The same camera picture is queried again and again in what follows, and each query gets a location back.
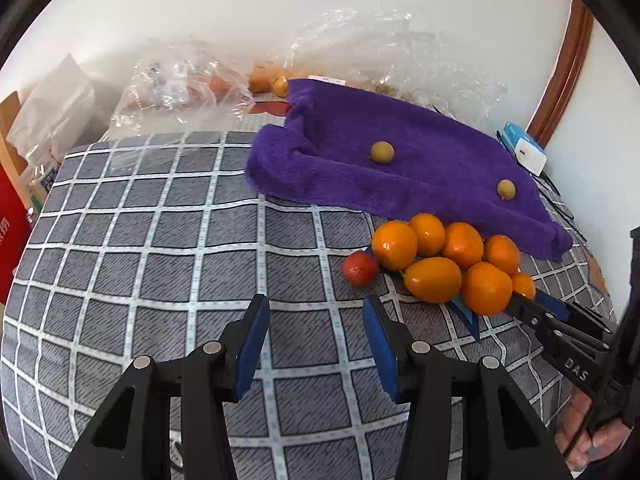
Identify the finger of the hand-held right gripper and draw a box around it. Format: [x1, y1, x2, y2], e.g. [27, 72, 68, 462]
[506, 295, 612, 352]
[534, 290, 616, 336]

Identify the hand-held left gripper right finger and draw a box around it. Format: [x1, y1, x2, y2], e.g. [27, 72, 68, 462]
[362, 296, 573, 480]

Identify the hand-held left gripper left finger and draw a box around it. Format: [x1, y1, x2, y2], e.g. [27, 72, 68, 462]
[57, 294, 271, 480]

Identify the small orange mandarin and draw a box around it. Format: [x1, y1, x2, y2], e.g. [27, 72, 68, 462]
[510, 272, 537, 301]

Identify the small red fruit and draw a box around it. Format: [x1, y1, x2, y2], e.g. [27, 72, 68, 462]
[341, 251, 380, 288]

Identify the oblong orange mandarin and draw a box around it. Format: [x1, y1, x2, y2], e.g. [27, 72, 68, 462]
[403, 257, 463, 304]

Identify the purple towel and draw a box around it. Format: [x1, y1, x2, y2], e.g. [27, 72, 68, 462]
[245, 79, 573, 261]

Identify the person's right hand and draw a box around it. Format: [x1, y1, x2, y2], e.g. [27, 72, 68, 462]
[555, 394, 637, 472]

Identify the white charger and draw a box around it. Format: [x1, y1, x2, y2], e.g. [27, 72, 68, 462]
[515, 139, 548, 177]

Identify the grey checked bed sheet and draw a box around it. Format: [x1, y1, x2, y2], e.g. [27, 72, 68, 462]
[0, 130, 616, 480]

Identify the blue box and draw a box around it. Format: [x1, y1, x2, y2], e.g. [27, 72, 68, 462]
[502, 121, 543, 153]

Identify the bunch of brown longans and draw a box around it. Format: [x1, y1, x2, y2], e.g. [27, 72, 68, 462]
[370, 77, 426, 103]

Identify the red box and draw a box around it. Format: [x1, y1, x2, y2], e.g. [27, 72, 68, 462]
[0, 170, 33, 306]

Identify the clear plastic bottle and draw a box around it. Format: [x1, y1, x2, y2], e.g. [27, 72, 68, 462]
[20, 155, 63, 211]

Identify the large clear plastic bag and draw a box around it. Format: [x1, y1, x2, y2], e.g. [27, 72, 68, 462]
[287, 7, 508, 131]

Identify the white translucent plastic bag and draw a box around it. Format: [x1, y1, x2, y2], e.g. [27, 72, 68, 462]
[7, 54, 96, 161]

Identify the brown cardboard box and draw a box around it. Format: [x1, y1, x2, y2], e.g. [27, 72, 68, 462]
[0, 91, 31, 211]

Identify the black cable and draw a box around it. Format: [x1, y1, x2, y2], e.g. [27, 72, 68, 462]
[496, 130, 591, 241]

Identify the brown wooden door frame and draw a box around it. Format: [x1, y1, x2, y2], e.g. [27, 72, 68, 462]
[527, 0, 595, 148]

